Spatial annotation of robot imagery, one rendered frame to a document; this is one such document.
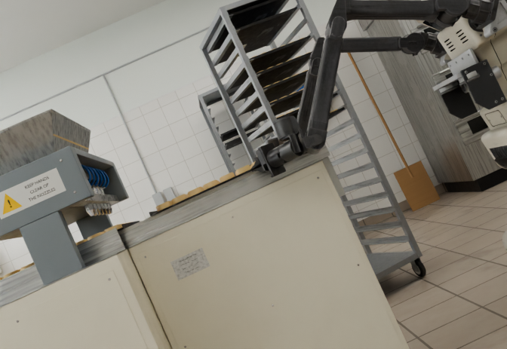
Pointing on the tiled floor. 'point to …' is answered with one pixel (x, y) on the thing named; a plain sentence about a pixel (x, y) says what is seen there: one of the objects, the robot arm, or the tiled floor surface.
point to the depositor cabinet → (86, 311)
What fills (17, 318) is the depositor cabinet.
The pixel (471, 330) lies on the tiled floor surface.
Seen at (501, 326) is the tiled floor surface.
